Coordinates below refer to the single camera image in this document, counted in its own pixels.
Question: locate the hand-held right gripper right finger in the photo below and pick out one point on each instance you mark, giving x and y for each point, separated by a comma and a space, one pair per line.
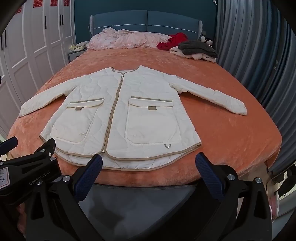
208, 177

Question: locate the blue upholstered headboard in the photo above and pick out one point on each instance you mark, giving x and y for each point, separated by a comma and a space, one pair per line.
161, 20

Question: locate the red paper door decoration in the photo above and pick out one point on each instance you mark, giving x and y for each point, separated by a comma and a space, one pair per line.
53, 2
66, 2
19, 9
36, 4

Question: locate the pink floral quilt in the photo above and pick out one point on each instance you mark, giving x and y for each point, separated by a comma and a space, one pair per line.
129, 39

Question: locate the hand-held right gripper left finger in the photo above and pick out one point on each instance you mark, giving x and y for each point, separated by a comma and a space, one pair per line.
89, 179

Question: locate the grey nightstand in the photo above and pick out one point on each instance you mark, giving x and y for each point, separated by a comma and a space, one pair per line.
75, 56

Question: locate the white plastic container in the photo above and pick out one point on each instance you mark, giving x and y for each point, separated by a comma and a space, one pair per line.
283, 183

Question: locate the pale yellow cloth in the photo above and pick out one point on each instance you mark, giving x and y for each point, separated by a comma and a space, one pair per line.
79, 45

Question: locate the dark grey knit sweater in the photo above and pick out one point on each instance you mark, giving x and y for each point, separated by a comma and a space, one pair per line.
196, 47

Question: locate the grey pleated curtain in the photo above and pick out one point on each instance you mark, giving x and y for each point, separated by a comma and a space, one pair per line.
254, 58

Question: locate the white panelled wardrobe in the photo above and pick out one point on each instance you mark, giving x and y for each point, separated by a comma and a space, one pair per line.
27, 58

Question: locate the black and white plush toy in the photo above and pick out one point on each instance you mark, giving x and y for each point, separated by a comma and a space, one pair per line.
206, 40

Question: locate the cream fleece garment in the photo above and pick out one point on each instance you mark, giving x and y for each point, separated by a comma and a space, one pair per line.
198, 57

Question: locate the red garment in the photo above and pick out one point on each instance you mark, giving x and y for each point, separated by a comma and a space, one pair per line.
172, 41

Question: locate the white quilted jacket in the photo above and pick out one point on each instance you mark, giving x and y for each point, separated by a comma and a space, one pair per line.
148, 115

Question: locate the orange plush blanket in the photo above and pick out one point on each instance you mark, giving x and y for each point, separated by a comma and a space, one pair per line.
231, 132

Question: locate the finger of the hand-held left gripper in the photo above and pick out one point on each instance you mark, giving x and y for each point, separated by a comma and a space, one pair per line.
47, 148
10, 143

